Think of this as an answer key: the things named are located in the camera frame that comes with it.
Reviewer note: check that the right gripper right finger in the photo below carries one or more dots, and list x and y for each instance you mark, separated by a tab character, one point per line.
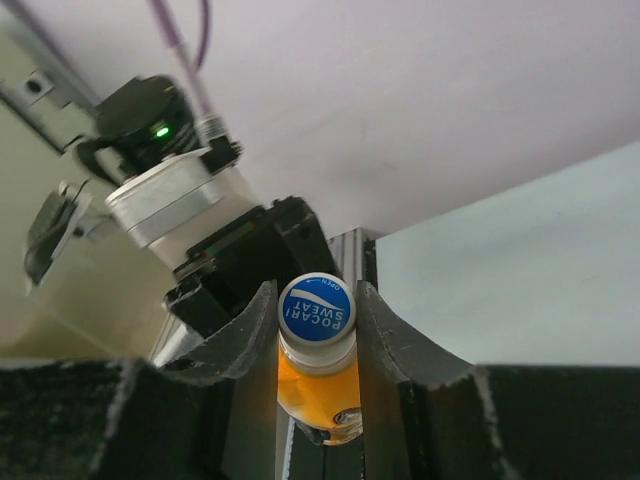
428	414

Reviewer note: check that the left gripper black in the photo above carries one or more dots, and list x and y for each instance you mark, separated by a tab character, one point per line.
222	272

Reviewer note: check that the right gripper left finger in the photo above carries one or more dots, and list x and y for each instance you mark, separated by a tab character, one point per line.
211	414

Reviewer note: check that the white bottle cap blue print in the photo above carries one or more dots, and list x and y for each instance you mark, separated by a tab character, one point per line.
316	313

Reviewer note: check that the orange juice bottle white cap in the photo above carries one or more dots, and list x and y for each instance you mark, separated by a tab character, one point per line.
318	386

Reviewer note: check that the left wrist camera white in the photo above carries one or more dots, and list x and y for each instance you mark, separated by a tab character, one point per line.
178	203

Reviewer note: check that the left aluminium corner post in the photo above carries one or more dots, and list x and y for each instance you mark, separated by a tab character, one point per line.
40	86

